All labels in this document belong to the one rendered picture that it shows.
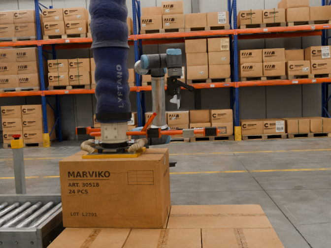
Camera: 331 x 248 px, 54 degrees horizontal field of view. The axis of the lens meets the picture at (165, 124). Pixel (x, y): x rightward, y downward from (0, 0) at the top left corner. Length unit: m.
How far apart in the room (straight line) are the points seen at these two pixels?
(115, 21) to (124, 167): 0.85
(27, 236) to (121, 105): 0.90
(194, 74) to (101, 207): 7.44
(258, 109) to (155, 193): 8.96
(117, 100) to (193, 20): 7.48
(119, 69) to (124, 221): 0.89
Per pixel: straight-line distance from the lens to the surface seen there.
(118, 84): 1.99
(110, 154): 1.99
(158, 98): 2.73
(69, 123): 11.07
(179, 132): 2.00
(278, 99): 10.83
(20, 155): 2.91
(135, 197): 1.93
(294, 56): 10.15
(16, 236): 2.08
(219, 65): 9.23
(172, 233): 1.89
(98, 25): 2.03
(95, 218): 2.03
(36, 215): 2.42
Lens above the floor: 1.29
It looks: 5 degrees down
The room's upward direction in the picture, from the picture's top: 2 degrees counter-clockwise
